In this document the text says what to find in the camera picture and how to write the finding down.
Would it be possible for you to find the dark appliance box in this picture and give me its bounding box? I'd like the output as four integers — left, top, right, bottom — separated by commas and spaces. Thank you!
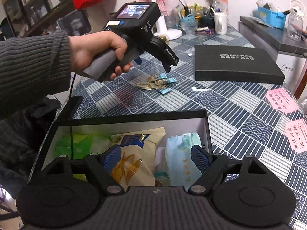
57, 11, 92, 37

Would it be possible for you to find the person's left hand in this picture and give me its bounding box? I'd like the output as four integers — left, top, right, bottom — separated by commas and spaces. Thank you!
68, 31, 135, 82

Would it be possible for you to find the small clear blue basket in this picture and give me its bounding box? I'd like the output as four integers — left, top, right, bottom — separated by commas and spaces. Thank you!
180, 14, 198, 35

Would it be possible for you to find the white mug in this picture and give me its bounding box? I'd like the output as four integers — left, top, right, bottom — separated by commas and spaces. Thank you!
213, 12, 228, 35

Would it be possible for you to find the blue patterned desktop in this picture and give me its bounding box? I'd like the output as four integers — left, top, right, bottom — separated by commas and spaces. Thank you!
55, 26, 307, 230

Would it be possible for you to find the cream chips packet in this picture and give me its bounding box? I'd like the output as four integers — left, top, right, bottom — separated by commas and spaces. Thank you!
111, 127, 166, 192

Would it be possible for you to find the white desk lamp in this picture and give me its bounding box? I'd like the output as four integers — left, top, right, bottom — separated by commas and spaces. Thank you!
145, 0, 184, 41

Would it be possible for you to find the person's dark clothing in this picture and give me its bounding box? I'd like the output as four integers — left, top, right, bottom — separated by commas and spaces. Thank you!
0, 98, 61, 193

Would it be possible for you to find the black cable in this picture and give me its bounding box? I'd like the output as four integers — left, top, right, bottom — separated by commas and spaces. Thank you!
68, 72, 76, 160

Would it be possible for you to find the clear water bottle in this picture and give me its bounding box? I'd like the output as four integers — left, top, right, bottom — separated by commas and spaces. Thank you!
286, 0, 303, 41

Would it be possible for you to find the blue plastic basket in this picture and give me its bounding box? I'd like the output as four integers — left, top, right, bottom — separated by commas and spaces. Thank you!
258, 6, 287, 30

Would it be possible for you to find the black box lid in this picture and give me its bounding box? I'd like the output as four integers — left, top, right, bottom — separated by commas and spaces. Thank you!
194, 45, 286, 85

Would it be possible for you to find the pink paper card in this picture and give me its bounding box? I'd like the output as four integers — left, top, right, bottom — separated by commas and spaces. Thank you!
266, 88, 298, 114
285, 118, 307, 153

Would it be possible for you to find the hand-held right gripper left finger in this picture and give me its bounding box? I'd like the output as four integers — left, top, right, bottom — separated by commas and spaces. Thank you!
41, 145, 125, 194

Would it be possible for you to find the white freezer with grey top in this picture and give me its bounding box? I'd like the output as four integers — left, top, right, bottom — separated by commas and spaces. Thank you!
239, 16, 307, 99

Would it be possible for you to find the green snack packet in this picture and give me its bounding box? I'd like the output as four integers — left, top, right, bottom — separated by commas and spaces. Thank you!
55, 133, 113, 160

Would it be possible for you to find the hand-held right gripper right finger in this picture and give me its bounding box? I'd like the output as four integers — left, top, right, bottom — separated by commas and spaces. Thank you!
188, 144, 268, 195

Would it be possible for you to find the clear glass cup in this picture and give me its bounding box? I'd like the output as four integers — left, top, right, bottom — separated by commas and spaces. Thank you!
165, 8, 180, 29

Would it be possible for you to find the light blue packet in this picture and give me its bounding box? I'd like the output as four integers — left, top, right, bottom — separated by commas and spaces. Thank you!
165, 132, 205, 186

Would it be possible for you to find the small brown candy packet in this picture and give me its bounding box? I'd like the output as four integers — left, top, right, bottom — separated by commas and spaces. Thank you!
136, 82, 154, 90

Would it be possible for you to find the black box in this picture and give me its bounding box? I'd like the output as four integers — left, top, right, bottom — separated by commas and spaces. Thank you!
30, 109, 213, 188

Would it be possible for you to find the dark pen holder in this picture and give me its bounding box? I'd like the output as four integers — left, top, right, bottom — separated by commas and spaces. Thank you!
199, 14, 215, 29

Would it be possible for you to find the person's left forearm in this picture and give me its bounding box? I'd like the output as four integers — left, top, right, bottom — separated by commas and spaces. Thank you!
0, 30, 72, 121

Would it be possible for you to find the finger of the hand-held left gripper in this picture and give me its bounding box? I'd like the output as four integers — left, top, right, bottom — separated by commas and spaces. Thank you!
162, 42, 180, 73

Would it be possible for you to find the glass door cabinet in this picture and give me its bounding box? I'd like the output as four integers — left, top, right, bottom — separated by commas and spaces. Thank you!
0, 0, 72, 38

